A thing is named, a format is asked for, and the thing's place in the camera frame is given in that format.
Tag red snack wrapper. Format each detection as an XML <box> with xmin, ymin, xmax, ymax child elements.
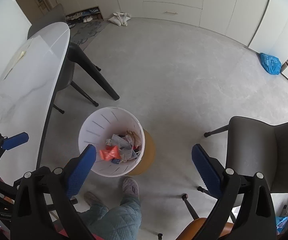
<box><xmin>100</xmin><ymin>146</ymin><xmax>121</xmax><ymax>161</ymax></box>

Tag newspaper ball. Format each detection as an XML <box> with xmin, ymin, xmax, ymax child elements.
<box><xmin>111</xmin><ymin>134</ymin><xmax>137</xmax><ymax>163</ymax></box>

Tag white slotted trash bin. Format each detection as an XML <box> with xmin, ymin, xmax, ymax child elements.
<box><xmin>78</xmin><ymin>107</ymin><xmax>145</xmax><ymax>178</ymax></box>

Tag grey slipper left foot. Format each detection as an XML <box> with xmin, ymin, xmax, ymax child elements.
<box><xmin>83</xmin><ymin>191</ymin><xmax>103</xmax><ymax>206</ymax></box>

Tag grey slipper foot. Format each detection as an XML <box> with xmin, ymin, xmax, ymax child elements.
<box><xmin>83</xmin><ymin>191</ymin><xmax>103</xmax><ymax>206</ymax></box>
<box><xmin>122</xmin><ymin>177</ymin><xmax>140</xmax><ymax>199</ymax></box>

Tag grey chair near right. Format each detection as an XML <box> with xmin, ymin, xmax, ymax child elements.
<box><xmin>204</xmin><ymin>116</ymin><xmax>288</xmax><ymax>193</ymax></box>

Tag grey chair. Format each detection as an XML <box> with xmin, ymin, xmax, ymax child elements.
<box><xmin>204</xmin><ymin>116</ymin><xmax>288</xmax><ymax>193</ymax></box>
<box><xmin>27</xmin><ymin>3</ymin><xmax>100</xmax><ymax>114</ymax></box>

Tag grey slipper right foot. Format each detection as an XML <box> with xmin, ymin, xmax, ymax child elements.
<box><xmin>122</xmin><ymin>177</ymin><xmax>140</xmax><ymax>199</ymax></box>

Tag wooden round stool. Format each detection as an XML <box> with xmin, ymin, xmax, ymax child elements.
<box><xmin>127</xmin><ymin>129</ymin><xmax>156</xmax><ymax>176</ymax></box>

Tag orange chair seat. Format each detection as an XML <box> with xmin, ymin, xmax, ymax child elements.
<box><xmin>175</xmin><ymin>217</ymin><xmax>234</xmax><ymax>240</ymax></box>

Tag teal quilted trouser legs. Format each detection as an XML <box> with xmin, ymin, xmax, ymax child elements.
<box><xmin>79</xmin><ymin>196</ymin><xmax>142</xmax><ymax>239</ymax></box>

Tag grey chair far side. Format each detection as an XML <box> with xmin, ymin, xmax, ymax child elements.
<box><xmin>27</xmin><ymin>3</ymin><xmax>100</xmax><ymax>114</ymax></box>

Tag black table leg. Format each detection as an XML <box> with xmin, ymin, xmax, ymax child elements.
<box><xmin>67</xmin><ymin>42</ymin><xmax>120</xmax><ymax>101</ymax></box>

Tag blue plastic bag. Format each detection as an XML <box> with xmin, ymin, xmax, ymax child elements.
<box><xmin>260</xmin><ymin>53</ymin><xmax>282</xmax><ymax>75</ymax></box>

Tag white canvas bag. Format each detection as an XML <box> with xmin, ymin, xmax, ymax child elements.
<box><xmin>108</xmin><ymin>12</ymin><xmax>132</xmax><ymax>27</ymax></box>

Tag white drawer cabinet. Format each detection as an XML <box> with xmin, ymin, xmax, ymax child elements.
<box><xmin>118</xmin><ymin>0</ymin><xmax>268</xmax><ymax>46</ymax></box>

